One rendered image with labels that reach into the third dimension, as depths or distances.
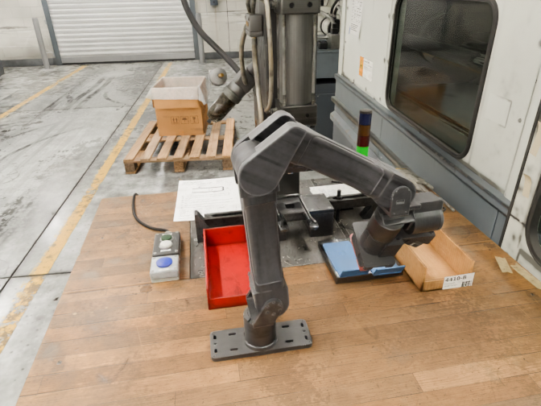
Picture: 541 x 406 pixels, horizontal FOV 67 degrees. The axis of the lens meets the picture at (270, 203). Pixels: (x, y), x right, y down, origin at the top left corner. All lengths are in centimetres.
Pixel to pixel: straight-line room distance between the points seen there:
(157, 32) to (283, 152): 973
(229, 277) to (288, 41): 57
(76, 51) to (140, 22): 161
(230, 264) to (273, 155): 51
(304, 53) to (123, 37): 951
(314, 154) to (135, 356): 53
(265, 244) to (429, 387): 39
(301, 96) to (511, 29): 65
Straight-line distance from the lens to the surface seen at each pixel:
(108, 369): 89
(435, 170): 168
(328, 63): 418
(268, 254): 71
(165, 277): 104
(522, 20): 136
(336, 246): 109
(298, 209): 113
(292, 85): 100
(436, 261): 113
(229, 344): 86
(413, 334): 92
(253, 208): 65
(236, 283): 100
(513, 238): 129
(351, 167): 67
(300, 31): 99
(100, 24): 1050
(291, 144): 60
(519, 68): 134
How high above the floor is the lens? 153
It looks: 28 degrees down
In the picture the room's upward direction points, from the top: 1 degrees counter-clockwise
